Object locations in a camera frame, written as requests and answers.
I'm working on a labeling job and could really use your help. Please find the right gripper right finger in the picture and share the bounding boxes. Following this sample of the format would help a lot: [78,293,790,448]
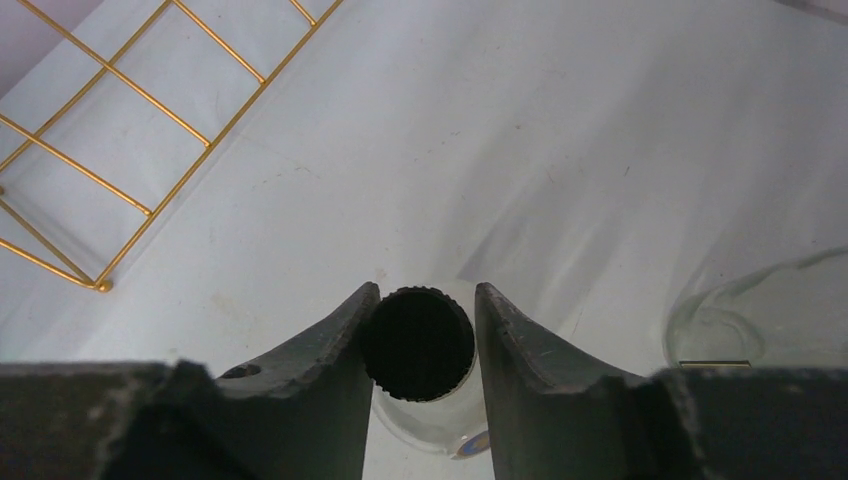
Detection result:
[475,283,847,479]

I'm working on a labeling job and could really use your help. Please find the gold wire wine rack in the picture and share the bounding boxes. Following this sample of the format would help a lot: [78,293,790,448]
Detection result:
[1,1,339,292]

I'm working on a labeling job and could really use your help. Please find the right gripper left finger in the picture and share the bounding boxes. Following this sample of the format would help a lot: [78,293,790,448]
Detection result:
[1,282,380,479]

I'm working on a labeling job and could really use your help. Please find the clear bottle black cork top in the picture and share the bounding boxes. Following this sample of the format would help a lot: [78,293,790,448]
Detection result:
[360,279,490,460]

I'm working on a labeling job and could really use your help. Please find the clear bottle black label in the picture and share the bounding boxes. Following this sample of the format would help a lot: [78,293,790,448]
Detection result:
[664,247,847,368]

